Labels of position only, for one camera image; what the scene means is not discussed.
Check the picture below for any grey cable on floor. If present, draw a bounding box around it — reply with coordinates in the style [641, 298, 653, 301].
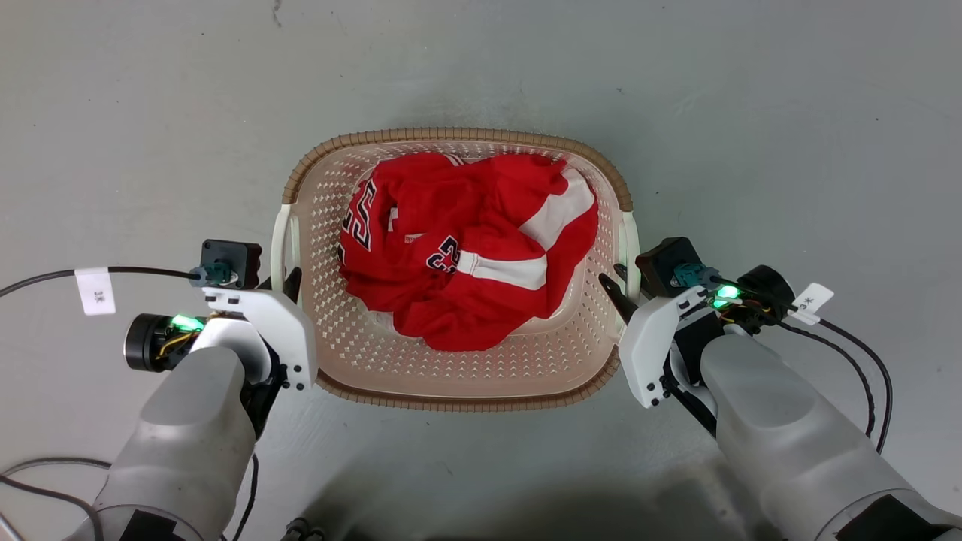
[0, 457, 113, 479]

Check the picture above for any white paper cable tag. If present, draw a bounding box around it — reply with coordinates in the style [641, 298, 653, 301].
[74, 267, 116, 317]
[789, 282, 836, 326]

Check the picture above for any black cable on floor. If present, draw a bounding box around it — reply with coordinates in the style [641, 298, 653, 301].
[0, 475, 104, 541]

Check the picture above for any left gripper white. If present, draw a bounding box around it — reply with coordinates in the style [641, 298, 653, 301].
[124, 267, 318, 392]

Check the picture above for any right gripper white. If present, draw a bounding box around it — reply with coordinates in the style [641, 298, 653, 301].
[598, 262, 796, 410]

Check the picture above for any beige plastic laundry basket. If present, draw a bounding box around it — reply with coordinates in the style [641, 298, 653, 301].
[270, 127, 642, 413]

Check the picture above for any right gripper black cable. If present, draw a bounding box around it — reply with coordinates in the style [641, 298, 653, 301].
[778, 322, 877, 439]
[815, 317, 894, 455]

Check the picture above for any black cable under left arm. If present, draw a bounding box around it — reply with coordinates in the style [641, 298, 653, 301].
[230, 452, 260, 541]

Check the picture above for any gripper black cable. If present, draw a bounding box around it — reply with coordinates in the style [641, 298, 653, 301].
[0, 266, 202, 299]
[815, 317, 894, 455]
[778, 322, 877, 439]

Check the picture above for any red and white jersey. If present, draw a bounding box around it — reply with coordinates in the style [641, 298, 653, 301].
[337, 153, 600, 352]

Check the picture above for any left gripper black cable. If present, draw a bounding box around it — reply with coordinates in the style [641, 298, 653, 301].
[0, 266, 202, 299]

